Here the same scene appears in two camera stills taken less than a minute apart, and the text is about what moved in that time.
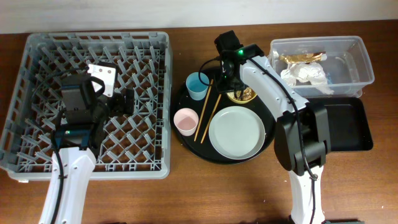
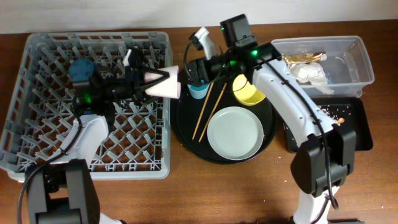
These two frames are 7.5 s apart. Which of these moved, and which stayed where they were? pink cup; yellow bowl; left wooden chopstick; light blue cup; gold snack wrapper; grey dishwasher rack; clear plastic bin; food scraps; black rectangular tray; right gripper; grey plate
Moved: food scraps; right gripper; pink cup; yellow bowl
Stayed: light blue cup; grey dishwasher rack; gold snack wrapper; clear plastic bin; grey plate; black rectangular tray; left wooden chopstick
